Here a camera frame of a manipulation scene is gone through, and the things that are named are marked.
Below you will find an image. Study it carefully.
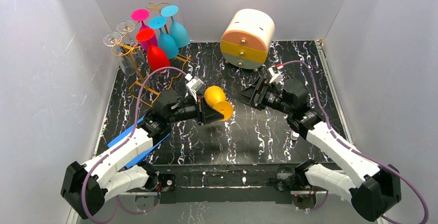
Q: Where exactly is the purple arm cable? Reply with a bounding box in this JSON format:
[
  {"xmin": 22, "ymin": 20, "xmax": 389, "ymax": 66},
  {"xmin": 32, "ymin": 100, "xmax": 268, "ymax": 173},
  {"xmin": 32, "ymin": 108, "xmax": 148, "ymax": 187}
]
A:
[
  {"xmin": 81, "ymin": 66, "xmax": 192, "ymax": 224},
  {"xmin": 277, "ymin": 60, "xmax": 429, "ymax": 224}
]

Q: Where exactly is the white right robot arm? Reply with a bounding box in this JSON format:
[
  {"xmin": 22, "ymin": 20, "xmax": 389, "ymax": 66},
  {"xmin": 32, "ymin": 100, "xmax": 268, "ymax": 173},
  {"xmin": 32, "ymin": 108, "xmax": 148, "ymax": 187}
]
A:
[{"xmin": 233, "ymin": 76, "xmax": 401, "ymax": 222}]

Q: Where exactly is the rear clear wine glass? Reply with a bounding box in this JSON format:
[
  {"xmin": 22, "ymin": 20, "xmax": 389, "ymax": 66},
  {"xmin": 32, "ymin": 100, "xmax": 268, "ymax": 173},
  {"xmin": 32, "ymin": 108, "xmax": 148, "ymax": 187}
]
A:
[{"xmin": 117, "ymin": 21, "xmax": 146, "ymax": 66}]

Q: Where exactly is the rear teal wine glass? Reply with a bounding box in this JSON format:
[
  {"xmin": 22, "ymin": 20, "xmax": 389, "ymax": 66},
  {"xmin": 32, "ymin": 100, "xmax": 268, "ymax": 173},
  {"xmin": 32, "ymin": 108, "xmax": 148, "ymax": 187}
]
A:
[{"xmin": 161, "ymin": 5, "xmax": 190, "ymax": 48}]

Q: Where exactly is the yellow plastic wine glass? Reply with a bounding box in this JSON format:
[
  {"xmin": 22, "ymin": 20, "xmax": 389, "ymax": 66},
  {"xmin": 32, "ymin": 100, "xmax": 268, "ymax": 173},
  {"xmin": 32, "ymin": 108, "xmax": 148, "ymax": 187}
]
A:
[{"xmin": 204, "ymin": 86, "xmax": 233, "ymax": 121}]

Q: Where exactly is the red plastic wine glass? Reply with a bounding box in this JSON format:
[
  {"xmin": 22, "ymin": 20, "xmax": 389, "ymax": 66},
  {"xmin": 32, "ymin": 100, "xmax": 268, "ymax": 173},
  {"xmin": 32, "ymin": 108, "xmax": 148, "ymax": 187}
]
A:
[{"xmin": 136, "ymin": 28, "xmax": 170, "ymax": 72}]

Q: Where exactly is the white oblong remote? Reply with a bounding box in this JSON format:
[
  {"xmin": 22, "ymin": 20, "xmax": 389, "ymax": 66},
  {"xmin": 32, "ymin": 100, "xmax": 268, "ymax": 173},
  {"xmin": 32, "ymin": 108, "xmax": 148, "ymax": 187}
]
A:
[{"xmin": 290, "ymin": 131, "xmax": 300, "ymax": 141}]

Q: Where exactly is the gold wire glass rack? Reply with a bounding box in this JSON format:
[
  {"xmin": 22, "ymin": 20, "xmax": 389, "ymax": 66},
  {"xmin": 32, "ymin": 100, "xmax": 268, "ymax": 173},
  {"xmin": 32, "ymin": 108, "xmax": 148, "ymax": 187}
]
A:
[{"xmin": 112, "ymin": 2, "xmax": 193, "ymax": 107}]

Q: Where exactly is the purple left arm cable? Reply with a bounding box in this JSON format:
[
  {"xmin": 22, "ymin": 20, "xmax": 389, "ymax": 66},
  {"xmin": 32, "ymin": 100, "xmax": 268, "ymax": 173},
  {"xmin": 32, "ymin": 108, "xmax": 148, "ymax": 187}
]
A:
[{"xmin": 81, "ymin": 66, "xmax": 192, "ymax": 224}]

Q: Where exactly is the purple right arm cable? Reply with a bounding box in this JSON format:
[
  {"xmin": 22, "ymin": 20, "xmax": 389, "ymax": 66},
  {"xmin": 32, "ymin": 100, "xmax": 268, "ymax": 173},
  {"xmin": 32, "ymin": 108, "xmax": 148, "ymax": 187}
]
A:
[{"xmin": 277, "ymin": 60, "xmax": 429, "ymax": 224}]

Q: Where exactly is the clear wine glass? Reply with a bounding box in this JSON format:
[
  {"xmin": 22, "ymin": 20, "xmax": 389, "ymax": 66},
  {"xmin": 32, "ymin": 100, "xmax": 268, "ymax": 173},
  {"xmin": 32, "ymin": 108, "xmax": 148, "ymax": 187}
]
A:
[
  {"xmin": 103, "ymin": 32, "xmax": 135, "ymax": 76},
  {"xmin": 117, "ymin": 21, "xmax": 146, "ymax": 66}
]

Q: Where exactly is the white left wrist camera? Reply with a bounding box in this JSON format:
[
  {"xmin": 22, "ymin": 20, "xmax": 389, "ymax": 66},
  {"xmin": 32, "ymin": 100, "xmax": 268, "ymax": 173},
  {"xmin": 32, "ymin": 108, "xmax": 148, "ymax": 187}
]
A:
[{"xmin": 185, "ymin": 73, "xmax": 204, "ymax": 102}]

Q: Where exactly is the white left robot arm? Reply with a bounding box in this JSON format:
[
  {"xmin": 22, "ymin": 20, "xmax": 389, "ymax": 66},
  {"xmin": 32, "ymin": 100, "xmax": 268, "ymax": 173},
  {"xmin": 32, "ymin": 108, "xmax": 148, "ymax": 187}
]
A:
[{"xmin": 60, "ymin": 86, "xmax": 233, "ymax": 219}]

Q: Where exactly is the front clear wine glass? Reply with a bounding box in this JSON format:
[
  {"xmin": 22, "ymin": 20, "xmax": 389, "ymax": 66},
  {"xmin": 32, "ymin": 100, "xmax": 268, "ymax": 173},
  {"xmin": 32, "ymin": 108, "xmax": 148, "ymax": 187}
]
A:
[{"xmin": 103, "ymin": 32, "xmax": 135, "ymax": 76}]

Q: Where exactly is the magenta plastic wine glass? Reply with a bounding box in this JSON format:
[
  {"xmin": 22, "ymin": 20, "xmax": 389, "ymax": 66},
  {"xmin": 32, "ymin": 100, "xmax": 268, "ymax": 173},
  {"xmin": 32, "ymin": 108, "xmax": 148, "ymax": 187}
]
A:
[{"xmin": 131, "ymin": 9, "xmax": 150, "ymax": 51}]

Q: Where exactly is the teal wine glass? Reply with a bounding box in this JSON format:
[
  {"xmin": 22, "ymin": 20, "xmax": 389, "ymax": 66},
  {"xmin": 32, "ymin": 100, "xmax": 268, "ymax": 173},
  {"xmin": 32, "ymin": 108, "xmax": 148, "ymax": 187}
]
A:
[
  {"xmin": 161, "ymin": 5, "xmax": 190, "ymax": 48},
  {"xmin": 148, "ymin": 16, "xmax": 179, "ymax": 59}
]

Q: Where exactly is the blue flat card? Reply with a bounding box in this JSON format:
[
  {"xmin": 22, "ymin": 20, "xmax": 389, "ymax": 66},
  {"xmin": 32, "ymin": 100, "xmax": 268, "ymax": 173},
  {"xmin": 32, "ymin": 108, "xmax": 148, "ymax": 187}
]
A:
[{"xmin": 107, "ymin": 125, "xmax": 171, "ymax": 169}]

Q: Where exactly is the front teal wine glass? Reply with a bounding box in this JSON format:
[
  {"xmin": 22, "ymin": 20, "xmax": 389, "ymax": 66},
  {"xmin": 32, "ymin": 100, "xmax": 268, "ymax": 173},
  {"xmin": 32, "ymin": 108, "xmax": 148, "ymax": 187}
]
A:
[{"xmin": 148, "ymin": 16, "xmax": 179, "ymax": 59}]

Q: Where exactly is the round pastel drawer cabinet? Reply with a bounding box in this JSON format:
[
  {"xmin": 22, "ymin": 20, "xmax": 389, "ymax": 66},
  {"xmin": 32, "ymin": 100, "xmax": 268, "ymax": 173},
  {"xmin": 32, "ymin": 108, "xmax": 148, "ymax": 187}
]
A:
[{"xmin": 220, "ymin": 9, "xmax": 275, "ymax": 71}]

